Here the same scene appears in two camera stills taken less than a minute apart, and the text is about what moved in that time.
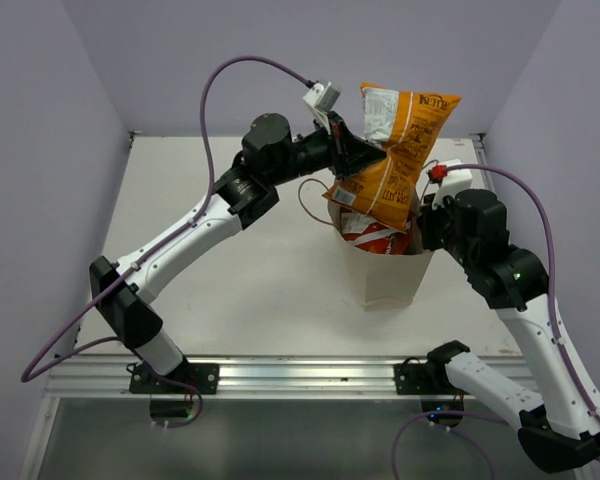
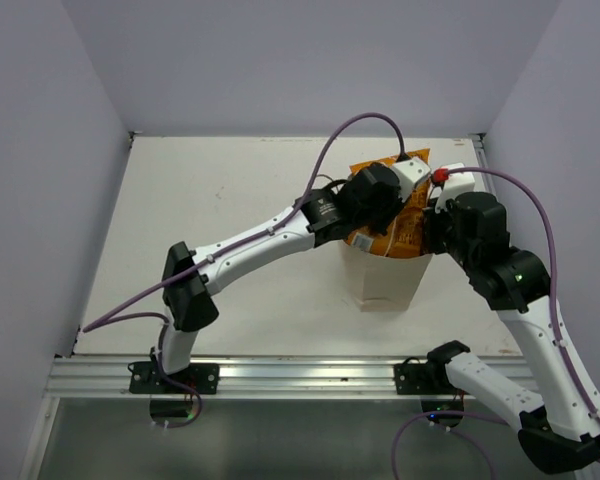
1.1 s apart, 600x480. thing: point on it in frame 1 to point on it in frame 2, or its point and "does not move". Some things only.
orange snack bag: (397, 122) to (403, 238)
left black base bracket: (204, 377) does not move
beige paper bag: (385, 281) does not move
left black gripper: (347, 152) to (396, 206)
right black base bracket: (414, 378) does not move
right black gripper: (426, 219) does not move
